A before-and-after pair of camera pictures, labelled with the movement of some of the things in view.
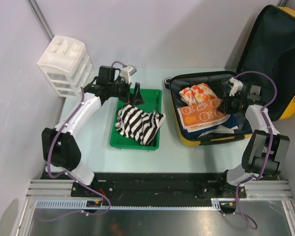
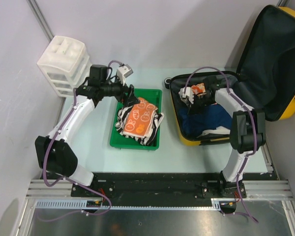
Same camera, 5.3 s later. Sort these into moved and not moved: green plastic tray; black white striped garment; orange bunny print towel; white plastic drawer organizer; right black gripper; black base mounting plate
Moved: orange bunny print towel; right black gripper
Not moved: black base mounting plate; black white striped garment; white plastic drawer organizer; green plastic tray
